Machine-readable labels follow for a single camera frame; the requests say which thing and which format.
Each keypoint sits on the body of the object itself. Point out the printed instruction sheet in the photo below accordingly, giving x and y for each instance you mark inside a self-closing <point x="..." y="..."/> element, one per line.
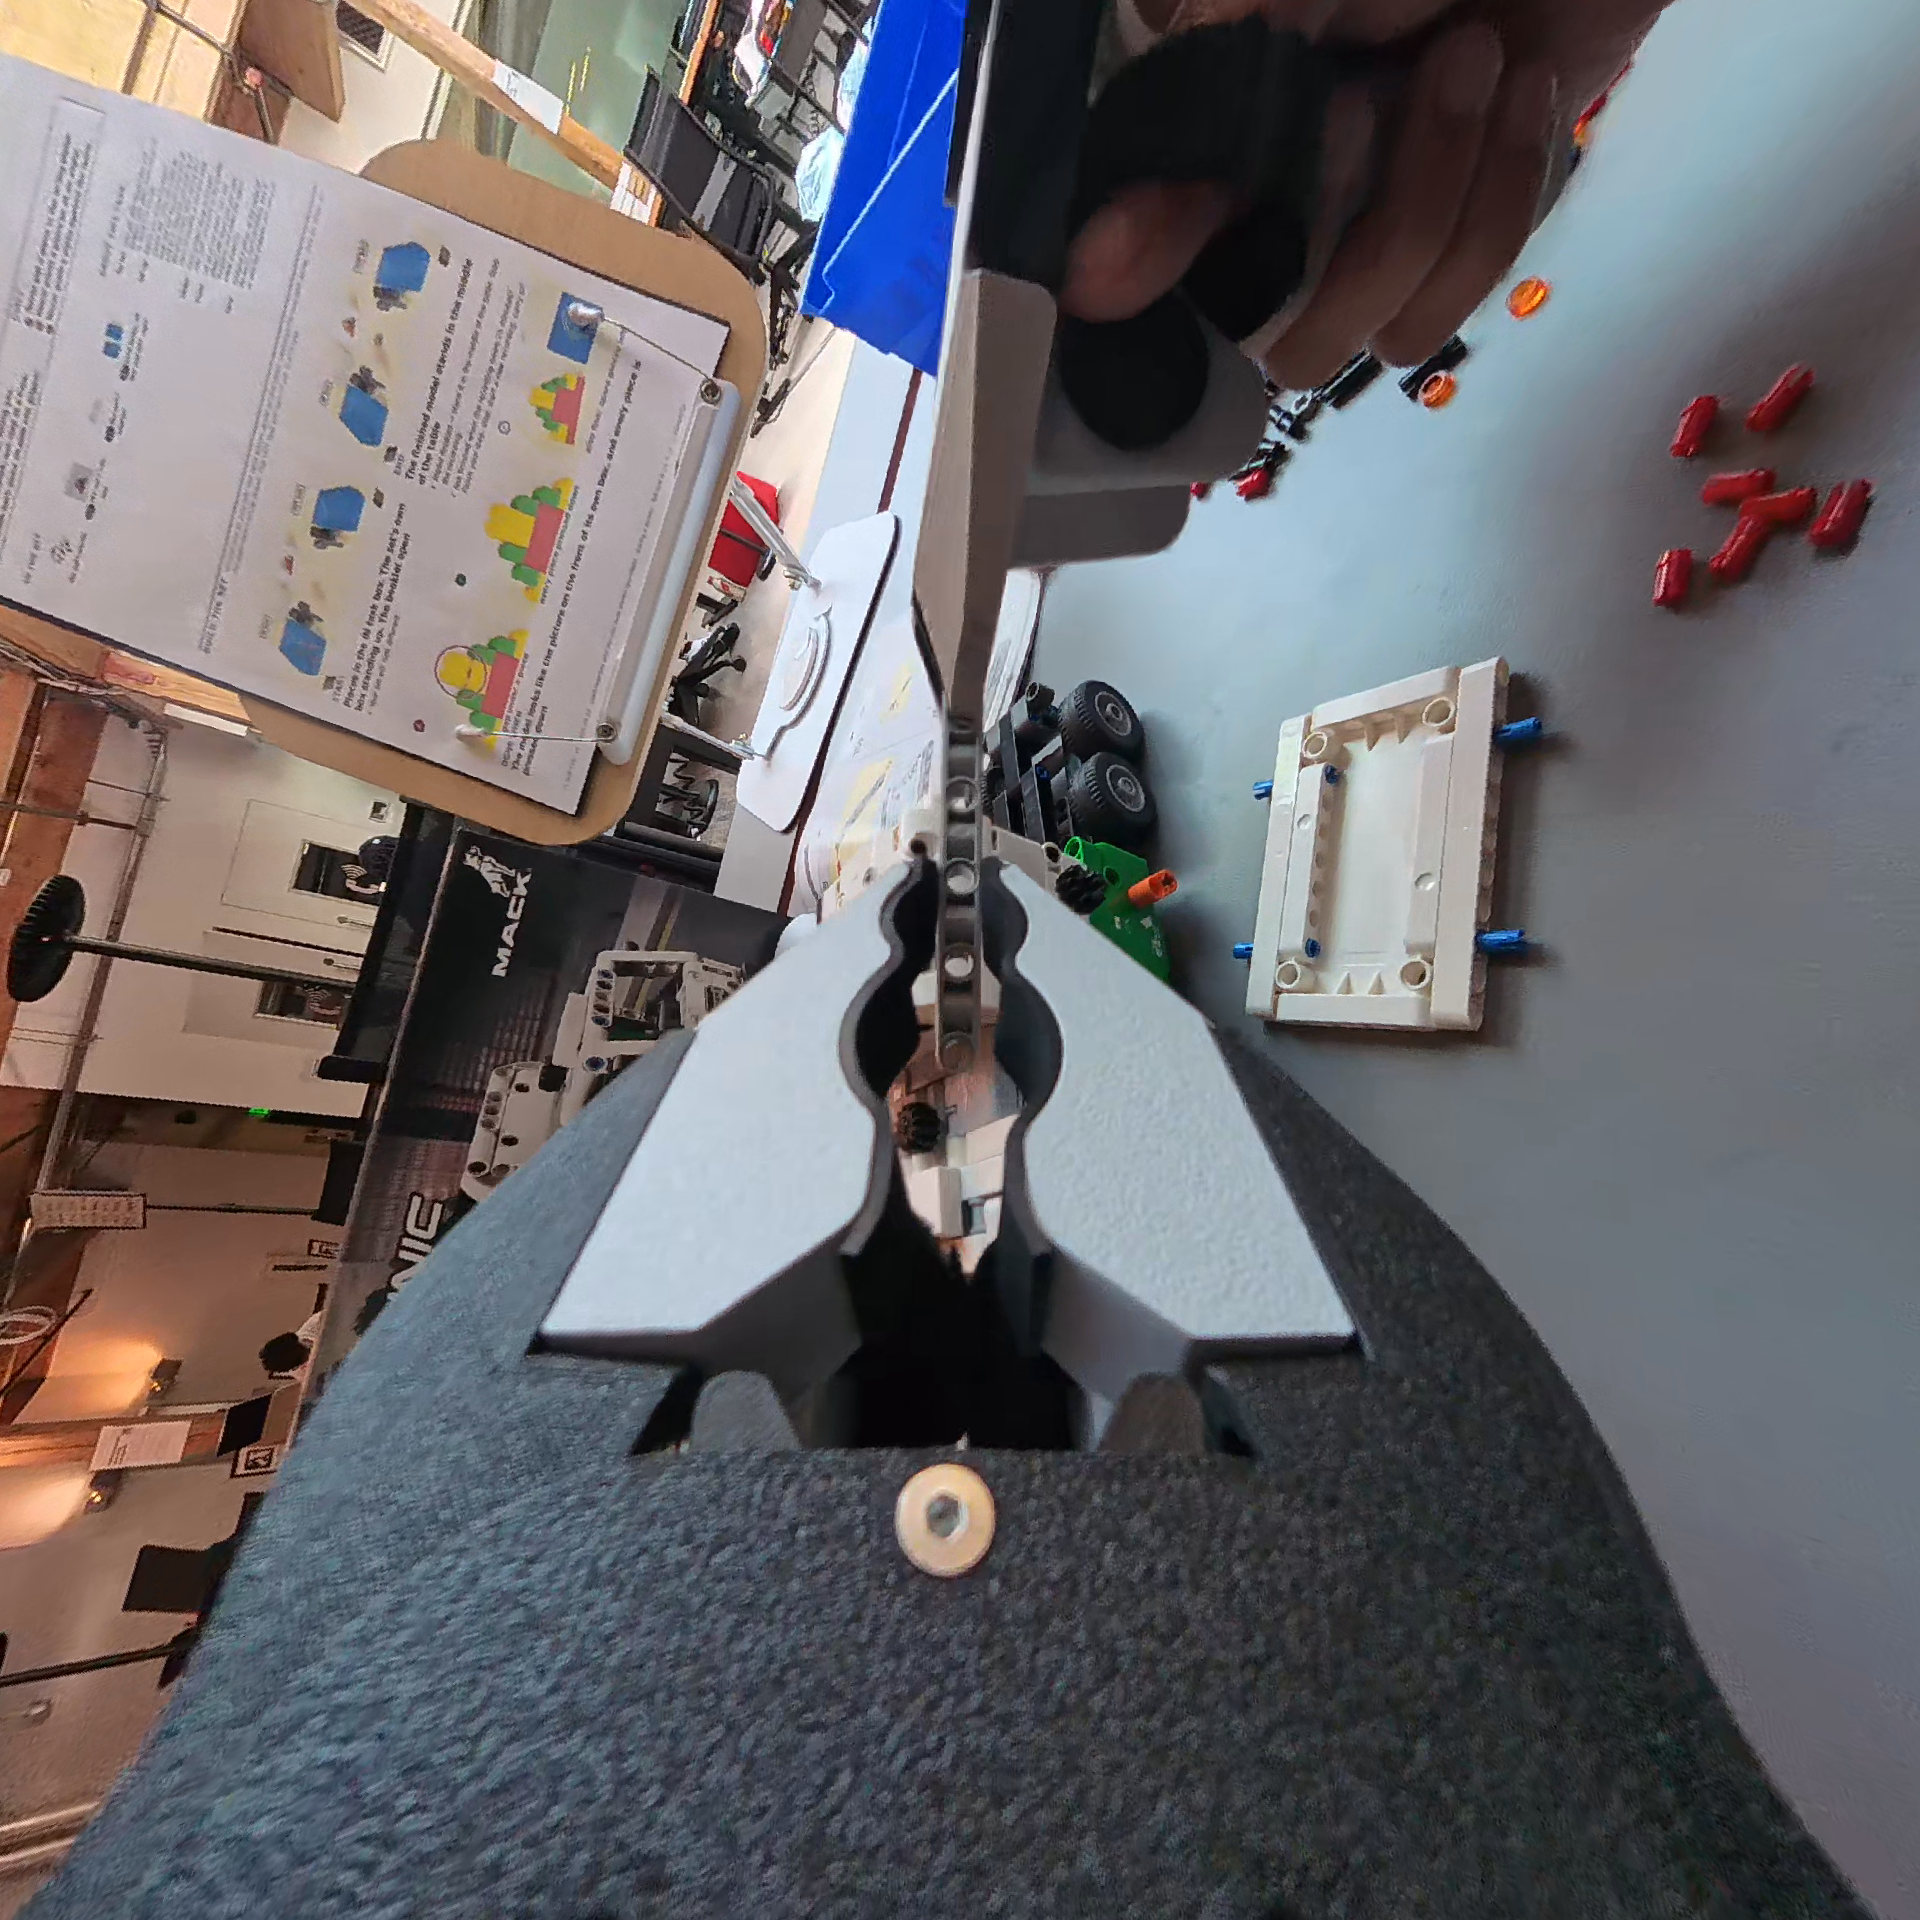
<point x="300" y="450"/>

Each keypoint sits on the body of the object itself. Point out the white green lego truck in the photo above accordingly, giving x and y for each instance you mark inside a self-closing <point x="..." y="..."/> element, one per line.
<point x="1109" y="796"/>

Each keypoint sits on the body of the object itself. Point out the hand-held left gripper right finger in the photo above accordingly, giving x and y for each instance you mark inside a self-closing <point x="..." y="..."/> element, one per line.
<point x="1184" y="1184"/>

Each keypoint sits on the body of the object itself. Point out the red black lego pin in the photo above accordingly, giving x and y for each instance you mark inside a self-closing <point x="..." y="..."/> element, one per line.
<point x="1258" y="475"/>

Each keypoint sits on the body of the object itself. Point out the grey lego beam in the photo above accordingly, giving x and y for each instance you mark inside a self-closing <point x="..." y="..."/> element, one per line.
<point x="963" y="901"/>

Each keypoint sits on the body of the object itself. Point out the person's right hand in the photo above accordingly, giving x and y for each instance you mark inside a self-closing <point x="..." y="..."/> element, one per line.
<point x="1440" y="135"/>

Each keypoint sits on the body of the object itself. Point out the white lego panel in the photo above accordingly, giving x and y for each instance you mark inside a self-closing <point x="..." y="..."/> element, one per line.
<point x="1381" y="855"/>

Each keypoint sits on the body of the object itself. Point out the pile of red lego pins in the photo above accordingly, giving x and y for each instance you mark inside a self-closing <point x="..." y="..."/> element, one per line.
<point x="1739" y="484"/>

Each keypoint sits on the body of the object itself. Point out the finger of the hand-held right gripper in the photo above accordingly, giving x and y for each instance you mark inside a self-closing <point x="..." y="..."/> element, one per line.
<point x="974" y="493"/>

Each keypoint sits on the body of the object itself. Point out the lego set box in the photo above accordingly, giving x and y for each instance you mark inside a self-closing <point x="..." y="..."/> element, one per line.
<point x="495" y="961"/>

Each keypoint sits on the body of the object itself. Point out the black office chair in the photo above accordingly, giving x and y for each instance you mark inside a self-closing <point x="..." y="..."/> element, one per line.
<point x="704" y="157"/>

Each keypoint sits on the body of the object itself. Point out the black pole with round disc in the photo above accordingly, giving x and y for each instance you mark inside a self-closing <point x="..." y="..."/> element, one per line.
<point x="45" y="938"/>

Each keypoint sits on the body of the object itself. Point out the blue plastic bin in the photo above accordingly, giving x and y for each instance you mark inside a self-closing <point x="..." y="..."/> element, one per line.
<point x="886" y="180"/>

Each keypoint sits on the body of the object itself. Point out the open instruction booklet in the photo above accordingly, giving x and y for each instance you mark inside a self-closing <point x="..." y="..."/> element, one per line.
<point x="870" y="796"/>

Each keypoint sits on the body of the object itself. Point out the brown clipboard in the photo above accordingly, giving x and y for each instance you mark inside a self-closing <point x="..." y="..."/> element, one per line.
<point x="704" y="299"/>

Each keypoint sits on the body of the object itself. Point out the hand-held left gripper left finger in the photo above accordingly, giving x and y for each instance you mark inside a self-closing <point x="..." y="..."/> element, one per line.
<point x="704" y="1154"/>

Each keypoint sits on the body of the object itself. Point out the red plastic box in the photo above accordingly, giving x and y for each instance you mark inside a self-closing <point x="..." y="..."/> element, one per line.
<point x="746" y="524"/>

